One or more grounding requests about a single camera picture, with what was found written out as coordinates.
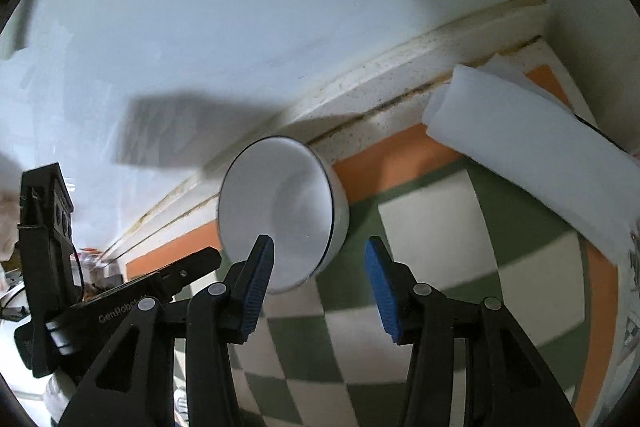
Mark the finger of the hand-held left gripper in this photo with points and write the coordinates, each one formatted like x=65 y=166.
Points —
x=192 y=264

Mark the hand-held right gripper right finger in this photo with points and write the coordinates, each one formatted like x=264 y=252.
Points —
x=382 y=292

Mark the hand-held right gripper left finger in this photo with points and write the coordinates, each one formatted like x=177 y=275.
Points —
x=260 y=287

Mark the white bowl dark rim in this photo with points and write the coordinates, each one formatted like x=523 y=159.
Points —
x=290 y=197

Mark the green white checkered table mat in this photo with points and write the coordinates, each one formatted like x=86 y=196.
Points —
x=430 y=227

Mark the folded white cloth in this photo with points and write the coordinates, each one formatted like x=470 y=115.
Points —
x=525 y=152

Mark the frosted patterned glass door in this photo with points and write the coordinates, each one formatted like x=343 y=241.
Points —
x=634 y=287

